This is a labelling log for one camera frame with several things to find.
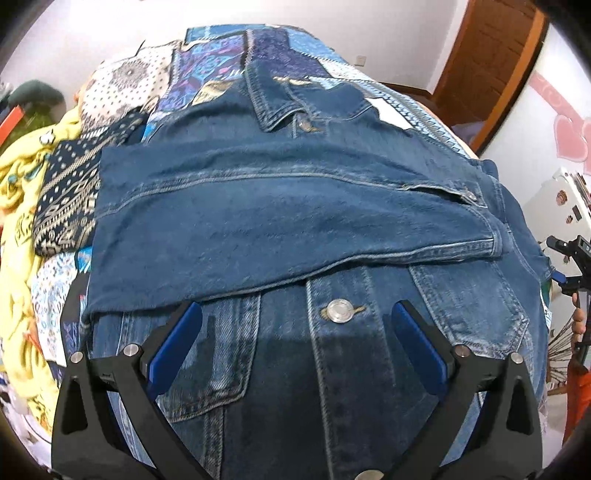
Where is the navy patterned cloth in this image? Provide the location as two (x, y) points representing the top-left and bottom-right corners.
(33, 111), (153, 258)

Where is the olive green patterned box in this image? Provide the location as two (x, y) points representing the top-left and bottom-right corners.
(4, 110), (57, 154)

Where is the pink heart wall sticker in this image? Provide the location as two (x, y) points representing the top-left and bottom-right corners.
(529, 73), (591, 177)

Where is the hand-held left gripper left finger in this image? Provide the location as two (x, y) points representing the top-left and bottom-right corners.
(50, 301), (218, 480)

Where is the white medallion patterned pillow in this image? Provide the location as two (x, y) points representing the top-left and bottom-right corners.
(78, 41), (182, 134)

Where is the white appliance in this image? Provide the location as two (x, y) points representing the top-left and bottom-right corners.
(524, 167), (591, 241)

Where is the person's right hand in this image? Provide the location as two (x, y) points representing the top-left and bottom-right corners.
(571, 292), (587, 348)

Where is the brown wooden door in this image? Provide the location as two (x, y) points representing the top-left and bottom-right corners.
(434, 0), (551, 156)

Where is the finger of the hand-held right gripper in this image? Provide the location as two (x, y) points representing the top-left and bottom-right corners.
(550, 271), (583, 296)
(546, 236), (578, 254)

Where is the blue patchwork bedspread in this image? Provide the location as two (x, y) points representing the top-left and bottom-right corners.
(28, 25), (555, 384)

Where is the blue denim jacket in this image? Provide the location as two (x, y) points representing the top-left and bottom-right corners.
(81, 62), (555, 480)

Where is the yellow fleece blanket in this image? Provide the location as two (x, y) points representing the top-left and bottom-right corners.
(0, 108), (88, 435)

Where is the orange box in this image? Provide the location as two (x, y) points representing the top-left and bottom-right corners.
(0, 105), (25, 136)

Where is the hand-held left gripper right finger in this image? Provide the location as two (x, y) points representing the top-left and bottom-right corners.
(369, 299), (543, 480)

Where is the dark green plush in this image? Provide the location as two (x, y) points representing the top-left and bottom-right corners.
(10, 79), (68, 114)

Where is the orange cloth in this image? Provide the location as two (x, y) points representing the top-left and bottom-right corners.
(560, 354), (591, 445)

